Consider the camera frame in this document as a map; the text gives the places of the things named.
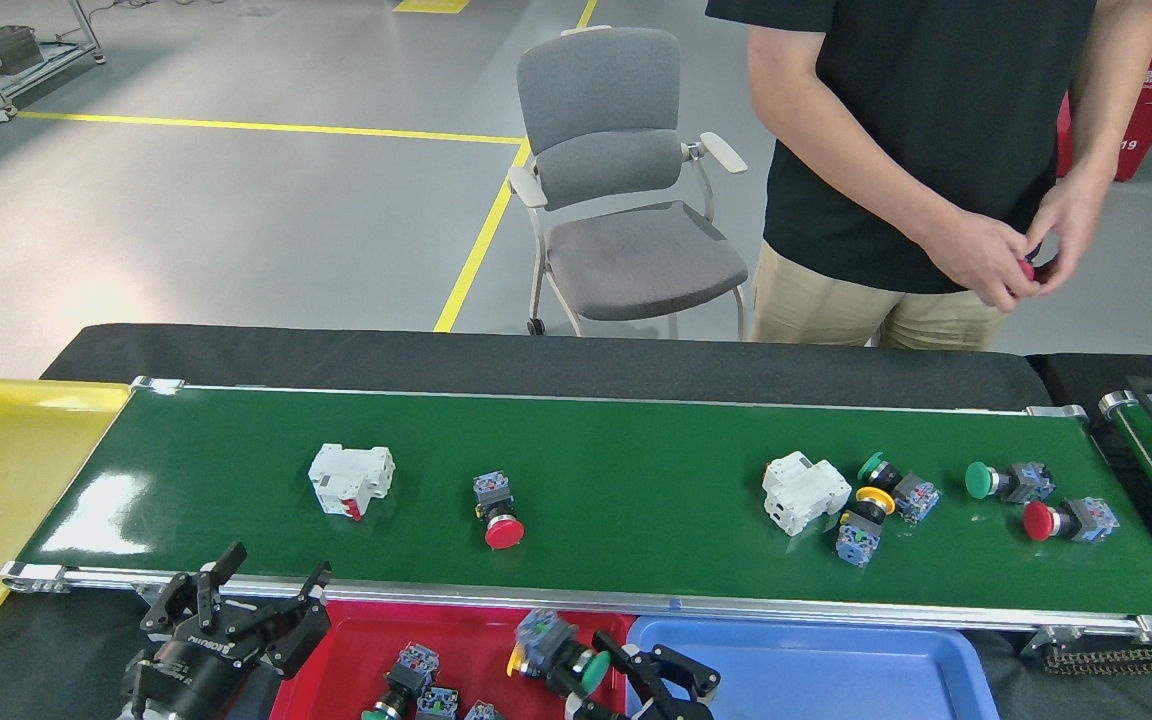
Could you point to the dark grey metal box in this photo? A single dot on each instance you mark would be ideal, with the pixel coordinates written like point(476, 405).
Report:
point(8, 48)

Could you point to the person's right hand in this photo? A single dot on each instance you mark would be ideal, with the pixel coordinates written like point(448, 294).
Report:
point(971, 255)

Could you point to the person's left hand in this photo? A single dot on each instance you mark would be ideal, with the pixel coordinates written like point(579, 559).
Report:
point(1071, 215)

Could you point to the grey office chair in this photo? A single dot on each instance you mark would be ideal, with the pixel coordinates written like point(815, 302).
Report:
point(601, 90)

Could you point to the red plastic tray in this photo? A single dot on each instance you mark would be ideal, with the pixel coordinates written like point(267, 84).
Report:
point(366, 630)

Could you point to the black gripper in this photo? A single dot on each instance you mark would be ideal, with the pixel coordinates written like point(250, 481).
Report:
point(206, 675)

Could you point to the white circuit breaker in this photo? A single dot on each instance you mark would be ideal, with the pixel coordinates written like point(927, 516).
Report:
point(801, 490)
point(346, 475)

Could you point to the person's right forearm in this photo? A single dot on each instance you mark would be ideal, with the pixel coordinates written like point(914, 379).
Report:
point(856, 170)

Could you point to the blue plastic tray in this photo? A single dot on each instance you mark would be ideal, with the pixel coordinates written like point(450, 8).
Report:
point(836, 680)

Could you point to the yellow plastic tray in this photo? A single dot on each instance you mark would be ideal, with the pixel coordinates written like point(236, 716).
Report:
point(6, 480)

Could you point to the person's left forearm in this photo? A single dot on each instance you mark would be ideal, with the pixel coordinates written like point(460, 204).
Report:
point(1106, 120)

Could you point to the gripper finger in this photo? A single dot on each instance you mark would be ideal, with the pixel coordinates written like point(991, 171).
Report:
point(701, 685)
point(634, 690)

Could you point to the person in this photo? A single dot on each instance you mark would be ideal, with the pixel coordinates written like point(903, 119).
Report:
point(936, 120)

